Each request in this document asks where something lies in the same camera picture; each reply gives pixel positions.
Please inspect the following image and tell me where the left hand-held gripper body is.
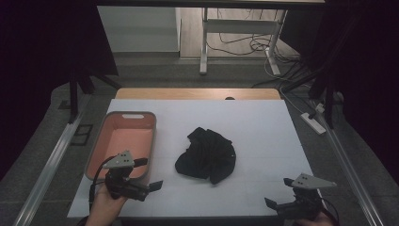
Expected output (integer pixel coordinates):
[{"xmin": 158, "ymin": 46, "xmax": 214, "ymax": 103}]
[{"xmin": 103, "ymin": 150, "xmax": 151, "ymax": 202}]

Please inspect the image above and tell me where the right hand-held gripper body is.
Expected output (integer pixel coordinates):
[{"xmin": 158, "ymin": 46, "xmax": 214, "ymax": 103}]
[{"xmin": 276, "ymin": 172, "xmax": 338, "ymax": 221}]

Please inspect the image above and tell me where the orange basket with grey rim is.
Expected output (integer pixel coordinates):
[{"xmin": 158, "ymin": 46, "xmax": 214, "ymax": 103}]
[{"xmin": 84, "ymin": 110, "xmax": 157, "ymax": 184}]

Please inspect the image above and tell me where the black cloth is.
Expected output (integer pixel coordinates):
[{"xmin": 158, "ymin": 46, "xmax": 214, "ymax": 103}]
[{"xmin": 174, "ymin": 126, "xmax": 237, "ymax": 186}]

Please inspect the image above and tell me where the person's right hand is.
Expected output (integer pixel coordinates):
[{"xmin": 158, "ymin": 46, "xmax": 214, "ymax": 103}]
[{"xmin": 294, "ymin": 211, "xmax": 336, "ymax": 226}]

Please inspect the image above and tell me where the person's left hand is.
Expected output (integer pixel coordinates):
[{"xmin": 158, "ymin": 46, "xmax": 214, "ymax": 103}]
[{"xmin": 84, "ymin": 183, "xmax": 128, "ymax": 226}]

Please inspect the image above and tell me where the white table cover sheet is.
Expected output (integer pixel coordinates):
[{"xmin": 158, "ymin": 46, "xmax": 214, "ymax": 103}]
[{"xmin": 66, "ymin": 99, "xmax": 314, "ymax": 218}]

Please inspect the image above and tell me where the white power strip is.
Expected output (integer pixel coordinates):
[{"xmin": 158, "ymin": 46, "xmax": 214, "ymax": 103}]
[{"xmin": 300, "ymin": 112, "xmax": 327, "ymax": 136}]

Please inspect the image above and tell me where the black metal stand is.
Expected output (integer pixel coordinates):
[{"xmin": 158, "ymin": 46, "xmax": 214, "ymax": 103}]
[
  {"xmin": 281, "ymin": 62, "xmax": 337, "ymax": 130},
  {"xmin": 68, "ymin": 72, "xmax": 122, "ymax": 124}
]

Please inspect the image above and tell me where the white cabinet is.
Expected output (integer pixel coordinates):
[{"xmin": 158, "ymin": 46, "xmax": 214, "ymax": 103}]
[{"xmin": 97, "ymin": 6, "xmax": 182, "ymax": 53}]

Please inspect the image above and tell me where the white-legged desk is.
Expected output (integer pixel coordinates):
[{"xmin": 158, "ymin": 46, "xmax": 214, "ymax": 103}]
[{"xmin": 95, "ymin": 0, "xmax": 326, "ymax": 76}]

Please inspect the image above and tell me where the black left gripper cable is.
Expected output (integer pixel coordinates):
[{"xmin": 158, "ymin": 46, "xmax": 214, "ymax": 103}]
[{"xmin": 88, "ymin": 155, "xmax": 117, "ymax": 212}]

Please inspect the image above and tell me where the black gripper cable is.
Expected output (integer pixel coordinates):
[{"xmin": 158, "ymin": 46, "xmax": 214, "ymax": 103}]
[
  {"xmin": 320, "ymin": 197, "xmax": 341, "ymax": 226},
  {"xmin": 88, "ymin": 155, "xmax": 117, "ymax": 212}
]

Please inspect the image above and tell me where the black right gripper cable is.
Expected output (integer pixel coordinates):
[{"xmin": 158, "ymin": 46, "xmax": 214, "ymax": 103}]
[{"xmin": 320, "ymin": 197, "xmax": 341, "ymax": 226}]

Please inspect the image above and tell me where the aluminium rail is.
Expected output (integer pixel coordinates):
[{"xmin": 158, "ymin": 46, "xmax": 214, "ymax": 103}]
[
  {"xmin": 12, "ymin": 93, "xmax": 92, "ymax": 226},
  {"xmin": 313, "ymin": 103, "xmax": 386, "ymax": 226}
]

